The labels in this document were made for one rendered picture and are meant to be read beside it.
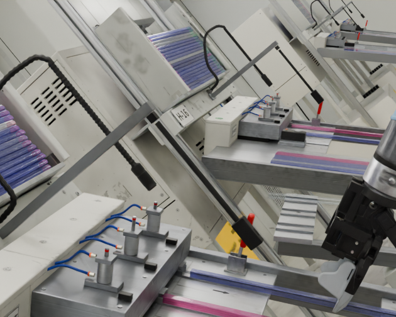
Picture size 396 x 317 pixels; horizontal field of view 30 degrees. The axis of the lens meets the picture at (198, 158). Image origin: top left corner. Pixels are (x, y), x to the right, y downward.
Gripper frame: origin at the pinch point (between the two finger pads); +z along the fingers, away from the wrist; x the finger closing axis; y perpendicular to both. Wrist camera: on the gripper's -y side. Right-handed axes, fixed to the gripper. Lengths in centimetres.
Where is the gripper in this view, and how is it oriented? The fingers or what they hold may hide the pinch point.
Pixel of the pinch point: (342, 304)
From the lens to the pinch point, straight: 121.4
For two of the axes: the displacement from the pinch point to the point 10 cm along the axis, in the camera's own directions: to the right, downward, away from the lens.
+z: -3.5, 8.8, 3.1
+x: -2.5, 2.3, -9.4
